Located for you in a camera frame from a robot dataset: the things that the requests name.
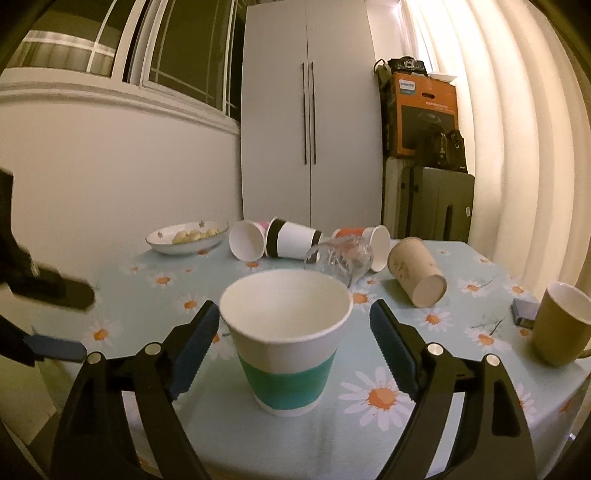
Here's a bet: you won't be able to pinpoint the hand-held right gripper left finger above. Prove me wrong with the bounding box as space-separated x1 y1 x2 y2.
50 300 221 480

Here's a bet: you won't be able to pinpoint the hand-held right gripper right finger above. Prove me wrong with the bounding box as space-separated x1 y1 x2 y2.
369 299 539 480

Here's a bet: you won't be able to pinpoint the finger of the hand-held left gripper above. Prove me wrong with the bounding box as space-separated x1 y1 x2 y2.
0 167 97 311
0 316 89 368

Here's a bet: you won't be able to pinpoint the teal band paper cup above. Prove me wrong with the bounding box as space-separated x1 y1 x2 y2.
219 270 355 419

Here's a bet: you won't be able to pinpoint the beige paper cup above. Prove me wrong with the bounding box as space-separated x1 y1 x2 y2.
387 237 448 309

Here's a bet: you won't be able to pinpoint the clear glass cup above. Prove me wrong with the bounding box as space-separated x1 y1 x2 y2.
304 234 374 288

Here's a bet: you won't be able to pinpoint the orange white paper cup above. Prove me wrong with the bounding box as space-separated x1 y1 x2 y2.
331 224 392 273

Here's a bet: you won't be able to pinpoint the pink white paper cup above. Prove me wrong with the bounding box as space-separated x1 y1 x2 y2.
228 220 271 262

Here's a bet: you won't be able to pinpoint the black white paper cup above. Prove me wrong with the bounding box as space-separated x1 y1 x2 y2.
264 217 323 260

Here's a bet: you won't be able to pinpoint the floral light blue tablecloth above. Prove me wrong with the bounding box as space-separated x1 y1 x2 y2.
78 233 591 480

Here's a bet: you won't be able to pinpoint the white floral bowl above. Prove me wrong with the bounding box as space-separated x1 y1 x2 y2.
145 220 230 256

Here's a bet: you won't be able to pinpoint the yellow food pieces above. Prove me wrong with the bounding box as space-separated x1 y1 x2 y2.
172 222 223 245

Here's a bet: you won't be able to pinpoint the small blue box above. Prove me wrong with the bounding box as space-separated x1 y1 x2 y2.
511 298 541 329

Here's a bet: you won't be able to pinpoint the dark grey suitcase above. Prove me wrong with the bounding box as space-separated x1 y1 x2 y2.
397 165 476 243

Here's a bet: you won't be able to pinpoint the olive green mug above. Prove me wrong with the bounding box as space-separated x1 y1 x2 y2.
529 281 591 368

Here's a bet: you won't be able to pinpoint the small black bag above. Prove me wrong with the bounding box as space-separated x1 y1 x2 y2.
414 124 468 173

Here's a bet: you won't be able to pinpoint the orange black cardboard box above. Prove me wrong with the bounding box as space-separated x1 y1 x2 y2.
385 71 461 172

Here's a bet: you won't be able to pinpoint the white wardrobe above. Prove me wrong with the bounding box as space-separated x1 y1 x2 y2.
239 0 385 241

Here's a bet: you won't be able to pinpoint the cream curtain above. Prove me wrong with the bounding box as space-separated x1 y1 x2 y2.
401 0 591 306

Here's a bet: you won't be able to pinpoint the white frame window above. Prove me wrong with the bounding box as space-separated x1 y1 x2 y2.
0 0 246 136

